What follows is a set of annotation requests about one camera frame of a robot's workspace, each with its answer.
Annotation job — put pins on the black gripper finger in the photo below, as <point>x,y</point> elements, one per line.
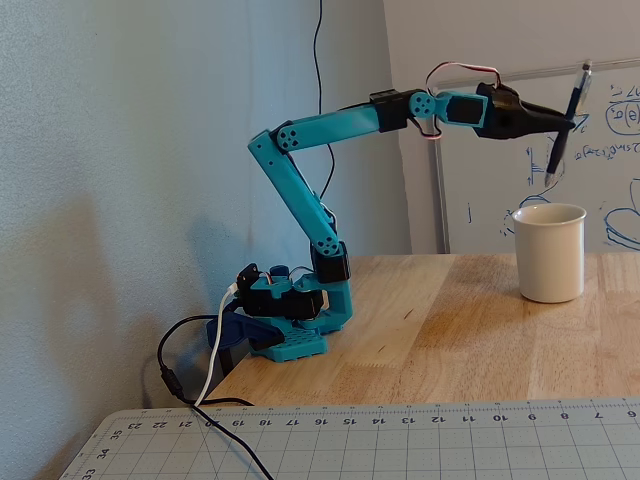
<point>542,127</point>
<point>547,114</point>

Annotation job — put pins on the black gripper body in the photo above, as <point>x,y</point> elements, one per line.
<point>515,119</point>

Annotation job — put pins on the blue pen with silver cap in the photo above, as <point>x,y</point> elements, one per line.
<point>575,107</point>

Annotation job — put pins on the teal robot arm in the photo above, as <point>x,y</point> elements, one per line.
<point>295,195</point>

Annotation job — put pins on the cream ceramic mug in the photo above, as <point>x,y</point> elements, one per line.
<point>550,255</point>

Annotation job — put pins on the whiteboard with blue drawings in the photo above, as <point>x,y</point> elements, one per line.
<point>500,190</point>

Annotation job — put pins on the dark blue table clamp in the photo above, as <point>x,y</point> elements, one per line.
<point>235,330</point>

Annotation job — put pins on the grey gridded cutting mat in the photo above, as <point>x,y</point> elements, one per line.
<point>400,445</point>

